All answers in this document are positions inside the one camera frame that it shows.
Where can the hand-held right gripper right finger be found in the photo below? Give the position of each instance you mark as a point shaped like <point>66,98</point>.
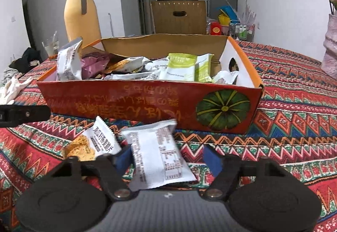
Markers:
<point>213,161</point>

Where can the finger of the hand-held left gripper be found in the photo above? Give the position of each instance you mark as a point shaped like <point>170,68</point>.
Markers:
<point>26,114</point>

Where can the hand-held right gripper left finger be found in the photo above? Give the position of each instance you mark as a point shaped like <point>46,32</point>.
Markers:
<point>123,161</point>

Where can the orange cardboard box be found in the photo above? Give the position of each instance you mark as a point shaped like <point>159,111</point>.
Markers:
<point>131,100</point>

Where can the pink crown print snack packet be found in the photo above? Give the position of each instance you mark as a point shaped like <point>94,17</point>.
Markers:
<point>93,66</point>

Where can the gold oat crisp packet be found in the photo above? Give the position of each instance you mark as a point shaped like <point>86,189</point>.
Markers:
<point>123,65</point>

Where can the white cotton glove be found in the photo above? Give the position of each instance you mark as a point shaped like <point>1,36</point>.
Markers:
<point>10,91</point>

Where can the white orange crisp packet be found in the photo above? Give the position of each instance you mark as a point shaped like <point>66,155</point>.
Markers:
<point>100,140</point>

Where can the black bag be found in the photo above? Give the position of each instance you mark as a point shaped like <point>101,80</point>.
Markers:
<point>26,59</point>

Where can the glass cup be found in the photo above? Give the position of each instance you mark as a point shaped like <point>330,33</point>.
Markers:
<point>51,49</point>

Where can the small white snack packet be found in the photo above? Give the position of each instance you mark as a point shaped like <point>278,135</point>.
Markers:
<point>223,78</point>

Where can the yellow green snack packet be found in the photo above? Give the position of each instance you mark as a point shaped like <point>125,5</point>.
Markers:
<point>204,69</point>

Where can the yellow thermos jug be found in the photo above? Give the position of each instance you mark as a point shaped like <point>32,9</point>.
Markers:
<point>79,19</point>

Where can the red box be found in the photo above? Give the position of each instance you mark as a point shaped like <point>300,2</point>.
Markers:
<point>216,29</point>

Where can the yellow bag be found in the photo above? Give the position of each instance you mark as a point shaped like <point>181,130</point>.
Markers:
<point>223,20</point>

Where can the wooden chair back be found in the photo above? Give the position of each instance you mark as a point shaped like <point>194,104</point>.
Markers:
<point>163,24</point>

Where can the blue plastic item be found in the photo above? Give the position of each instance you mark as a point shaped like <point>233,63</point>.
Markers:
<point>229,12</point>

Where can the pink translucent decoration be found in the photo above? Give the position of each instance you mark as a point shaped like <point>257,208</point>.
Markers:
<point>248,15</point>

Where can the pink textured vase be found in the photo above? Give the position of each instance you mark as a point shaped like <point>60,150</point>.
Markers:
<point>330,48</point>

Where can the white wall socket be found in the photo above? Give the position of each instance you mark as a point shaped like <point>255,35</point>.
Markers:
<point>258,25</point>

